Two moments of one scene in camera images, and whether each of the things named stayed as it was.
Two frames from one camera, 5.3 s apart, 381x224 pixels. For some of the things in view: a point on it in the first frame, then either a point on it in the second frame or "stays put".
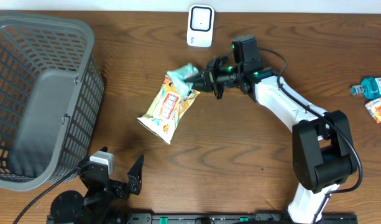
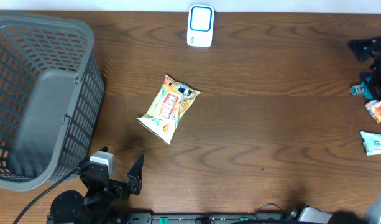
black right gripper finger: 201,81 → 364,49
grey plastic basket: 46,90 stays put
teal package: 178,76 → 375,144
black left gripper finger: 135,175 stays put
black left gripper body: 115,190 stays put
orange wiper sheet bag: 163,117 stays put
